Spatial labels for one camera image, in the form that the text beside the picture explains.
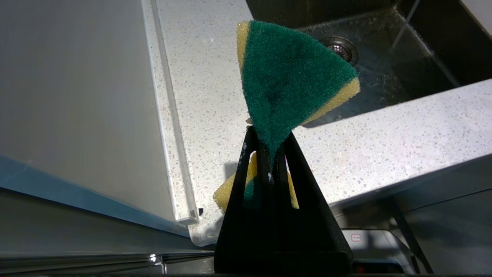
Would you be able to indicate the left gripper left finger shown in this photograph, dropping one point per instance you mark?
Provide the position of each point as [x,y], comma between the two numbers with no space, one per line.
[235,215]

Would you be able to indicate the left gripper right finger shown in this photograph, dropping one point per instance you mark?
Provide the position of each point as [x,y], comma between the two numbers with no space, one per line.
[307,215]

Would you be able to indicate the green and yellow scrub sponge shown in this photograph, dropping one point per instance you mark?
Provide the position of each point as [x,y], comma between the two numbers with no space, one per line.
[286,77]

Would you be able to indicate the speckled stone countertop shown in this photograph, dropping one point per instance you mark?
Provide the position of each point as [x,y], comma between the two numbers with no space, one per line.
[215,96]

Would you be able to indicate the metal sink drain strainer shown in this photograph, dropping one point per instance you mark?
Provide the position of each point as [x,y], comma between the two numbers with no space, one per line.
[341,48]

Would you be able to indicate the dark kitchen sink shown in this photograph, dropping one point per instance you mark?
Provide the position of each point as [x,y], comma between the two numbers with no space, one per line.
[384,57]

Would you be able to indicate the stainless steel panel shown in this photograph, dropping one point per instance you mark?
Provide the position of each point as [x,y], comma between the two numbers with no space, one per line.
[77,100]

